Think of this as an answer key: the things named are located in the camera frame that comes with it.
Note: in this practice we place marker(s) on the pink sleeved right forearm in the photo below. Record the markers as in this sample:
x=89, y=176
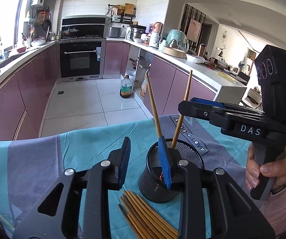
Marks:
x=282, y=208

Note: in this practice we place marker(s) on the black built-in oven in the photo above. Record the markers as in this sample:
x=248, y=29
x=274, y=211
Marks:
x=82, y=47

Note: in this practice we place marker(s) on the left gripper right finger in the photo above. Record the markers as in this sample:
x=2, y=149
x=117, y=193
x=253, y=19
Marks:
x=232, y=213

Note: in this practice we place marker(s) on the teal covered appliance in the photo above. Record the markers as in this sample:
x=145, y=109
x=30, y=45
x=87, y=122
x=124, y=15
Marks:
x=177, y=39

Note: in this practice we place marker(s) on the round bamboo steamer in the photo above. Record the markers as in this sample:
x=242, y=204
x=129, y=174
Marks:
x=174, y=52

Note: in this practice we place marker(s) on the pink thermos jug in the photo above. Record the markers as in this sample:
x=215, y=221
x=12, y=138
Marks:
x=157, y=27

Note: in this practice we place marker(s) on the right hand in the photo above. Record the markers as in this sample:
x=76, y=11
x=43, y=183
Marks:
x=276, y=169

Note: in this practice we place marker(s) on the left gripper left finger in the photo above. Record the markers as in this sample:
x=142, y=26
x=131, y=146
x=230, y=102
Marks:
x=78, y=201

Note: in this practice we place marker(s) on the teal and grey tablecloth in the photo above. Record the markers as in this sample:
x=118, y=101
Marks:
x=29, y=167

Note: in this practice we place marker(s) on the black wall shelf rack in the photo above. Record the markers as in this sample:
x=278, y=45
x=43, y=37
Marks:
x=123, y=14

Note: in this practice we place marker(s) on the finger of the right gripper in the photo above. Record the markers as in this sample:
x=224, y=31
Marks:
x=207, y=102
x=205, y=112

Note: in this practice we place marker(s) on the oil bottle on floor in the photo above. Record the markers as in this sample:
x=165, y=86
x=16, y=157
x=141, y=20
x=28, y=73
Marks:
x=126, y=87

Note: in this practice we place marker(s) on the black camera box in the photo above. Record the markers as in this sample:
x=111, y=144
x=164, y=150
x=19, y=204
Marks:
x=271, y=72

